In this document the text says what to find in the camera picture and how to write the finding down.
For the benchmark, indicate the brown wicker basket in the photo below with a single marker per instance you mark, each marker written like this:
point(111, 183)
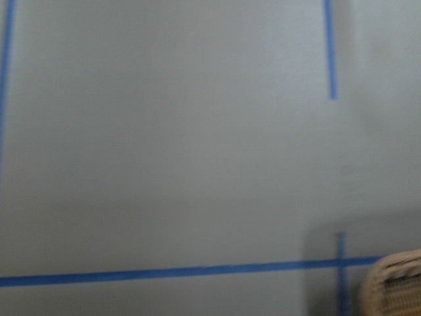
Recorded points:
point(392, 286)

